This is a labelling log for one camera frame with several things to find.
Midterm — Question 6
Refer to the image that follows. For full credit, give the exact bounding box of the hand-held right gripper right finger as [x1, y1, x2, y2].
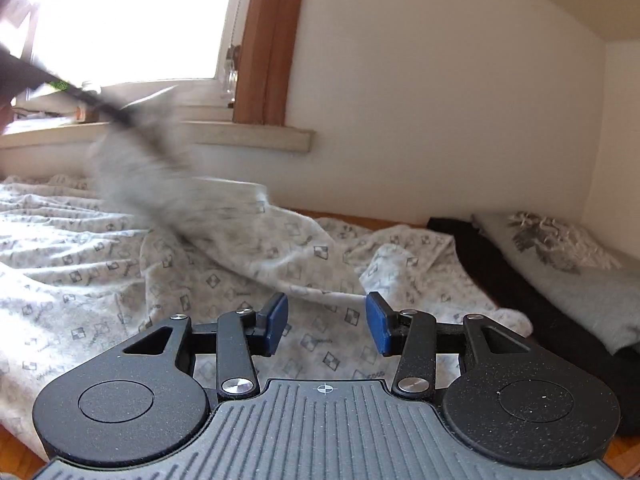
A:
[366, 291, 531, 401]

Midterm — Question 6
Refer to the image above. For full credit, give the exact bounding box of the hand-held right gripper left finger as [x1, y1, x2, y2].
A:
[122, 293, 290, 401]

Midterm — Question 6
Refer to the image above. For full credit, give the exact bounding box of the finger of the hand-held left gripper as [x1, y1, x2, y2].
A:
[52, 79, 196, 177]

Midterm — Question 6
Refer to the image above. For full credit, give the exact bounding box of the white patterned pajama shirt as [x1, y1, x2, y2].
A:
[0, 85, 533, 461]

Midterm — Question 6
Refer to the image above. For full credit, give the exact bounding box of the white framed window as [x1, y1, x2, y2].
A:
[0, 0, 251, 126]

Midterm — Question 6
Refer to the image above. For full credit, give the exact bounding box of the white window latch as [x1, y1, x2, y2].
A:
[222, 45, 242, 108]

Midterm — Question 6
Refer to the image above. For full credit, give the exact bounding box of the black folded garment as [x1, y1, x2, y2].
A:
[427, 216, 640, 436]

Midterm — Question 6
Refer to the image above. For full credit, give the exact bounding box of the grey printed sweatshirt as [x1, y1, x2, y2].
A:
[472, 210, 640, 353]

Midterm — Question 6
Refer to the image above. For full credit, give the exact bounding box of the wooden window frame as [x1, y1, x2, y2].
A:
[232, 0, 310, 126]

